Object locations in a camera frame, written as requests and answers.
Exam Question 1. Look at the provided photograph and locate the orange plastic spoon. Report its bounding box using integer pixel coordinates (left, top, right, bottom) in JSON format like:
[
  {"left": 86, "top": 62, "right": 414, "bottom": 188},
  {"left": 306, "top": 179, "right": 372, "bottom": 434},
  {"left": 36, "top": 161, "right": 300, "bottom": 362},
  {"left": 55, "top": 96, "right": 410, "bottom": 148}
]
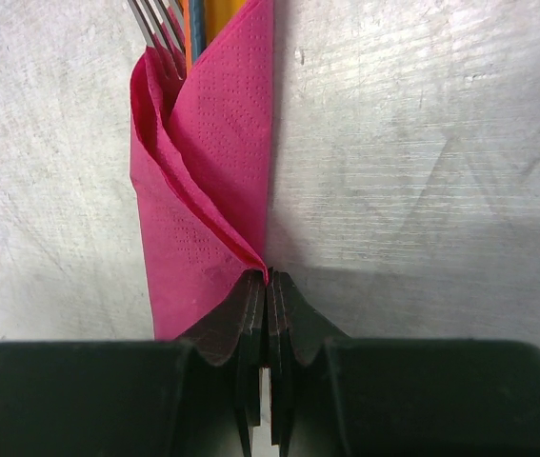
[{"left": 180, "top": 0, "right": 246, "bottom": 70}]

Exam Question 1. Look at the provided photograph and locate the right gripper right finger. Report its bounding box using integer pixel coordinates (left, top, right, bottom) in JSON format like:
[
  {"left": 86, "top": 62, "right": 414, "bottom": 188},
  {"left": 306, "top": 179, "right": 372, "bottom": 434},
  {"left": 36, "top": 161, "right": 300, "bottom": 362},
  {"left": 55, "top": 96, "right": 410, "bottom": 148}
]
[{"left": 267, "top": 269, "right": 347, "bottom": 456}]

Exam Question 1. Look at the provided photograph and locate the metal fork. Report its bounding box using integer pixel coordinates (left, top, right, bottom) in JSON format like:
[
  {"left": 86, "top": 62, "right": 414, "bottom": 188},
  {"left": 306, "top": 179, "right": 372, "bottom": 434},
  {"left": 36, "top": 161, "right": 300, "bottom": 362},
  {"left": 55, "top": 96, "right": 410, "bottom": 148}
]
[{"left": 126, "top": 0, "right": 188, "bottom": 82}]

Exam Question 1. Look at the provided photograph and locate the pink paper napkin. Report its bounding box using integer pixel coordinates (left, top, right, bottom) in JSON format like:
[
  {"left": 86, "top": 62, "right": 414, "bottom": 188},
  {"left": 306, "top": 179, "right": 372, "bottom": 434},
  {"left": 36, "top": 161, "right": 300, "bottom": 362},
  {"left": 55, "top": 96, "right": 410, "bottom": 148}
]
[{"left": 130, "top": 1, "right": 273, "bottom": 340}]

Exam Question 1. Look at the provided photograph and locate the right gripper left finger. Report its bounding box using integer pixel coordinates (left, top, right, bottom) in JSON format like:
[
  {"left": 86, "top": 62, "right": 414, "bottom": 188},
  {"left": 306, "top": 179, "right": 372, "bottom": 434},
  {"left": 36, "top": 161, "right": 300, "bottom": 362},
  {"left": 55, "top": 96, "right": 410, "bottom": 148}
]
[{"left": 173, "top": 270, "right": 265, "bottom": 456}]

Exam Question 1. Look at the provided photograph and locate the black knife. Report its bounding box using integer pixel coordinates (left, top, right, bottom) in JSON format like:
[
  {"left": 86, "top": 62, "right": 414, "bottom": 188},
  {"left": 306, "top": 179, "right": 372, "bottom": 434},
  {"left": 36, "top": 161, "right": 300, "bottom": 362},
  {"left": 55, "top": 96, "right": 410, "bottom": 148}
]
[{"left": 189, "top": 0, "right": 207, "bottom": 63}]

